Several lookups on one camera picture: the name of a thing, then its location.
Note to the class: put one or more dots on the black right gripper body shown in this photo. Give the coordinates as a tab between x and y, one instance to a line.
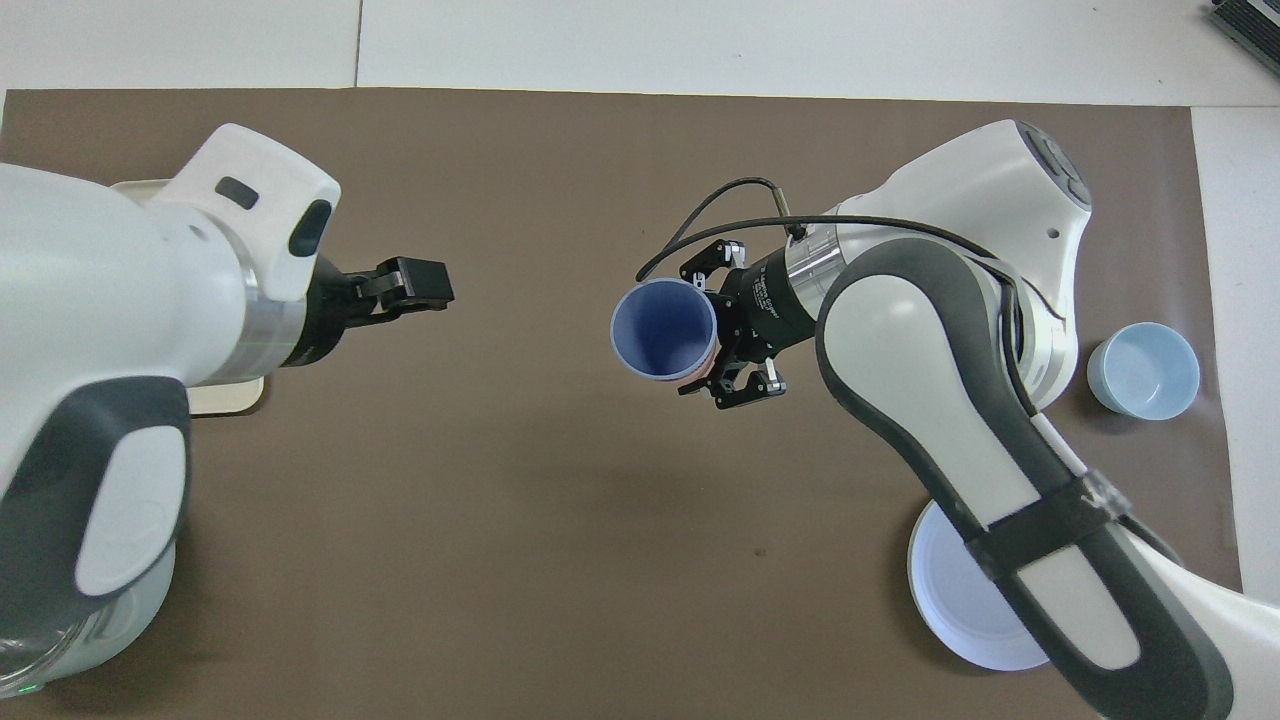
770	310

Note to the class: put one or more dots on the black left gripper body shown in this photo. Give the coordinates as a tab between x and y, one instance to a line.
322	310

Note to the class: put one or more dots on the blue plastic cup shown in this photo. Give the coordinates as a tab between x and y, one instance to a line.
660	330

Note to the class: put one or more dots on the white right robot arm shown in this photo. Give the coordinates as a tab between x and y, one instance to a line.
950	200

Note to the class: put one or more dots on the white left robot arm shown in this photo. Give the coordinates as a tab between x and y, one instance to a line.
100	290

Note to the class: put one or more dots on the cream tray with rabbit print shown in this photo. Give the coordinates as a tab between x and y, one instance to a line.
225	398

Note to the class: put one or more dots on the brown paper table mat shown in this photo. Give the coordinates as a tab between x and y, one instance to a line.
520	500

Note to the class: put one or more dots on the pale blue plate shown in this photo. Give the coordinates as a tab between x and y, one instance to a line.
940	600

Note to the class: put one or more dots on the pale green cooking pot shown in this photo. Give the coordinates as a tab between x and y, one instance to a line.
140	610

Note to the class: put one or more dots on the light blue bowl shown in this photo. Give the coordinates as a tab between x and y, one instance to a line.
1145	370

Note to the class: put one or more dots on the glass pot lid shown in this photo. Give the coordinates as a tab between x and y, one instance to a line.
40	650

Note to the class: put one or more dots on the grey ribbed device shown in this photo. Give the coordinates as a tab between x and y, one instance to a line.
1250	25

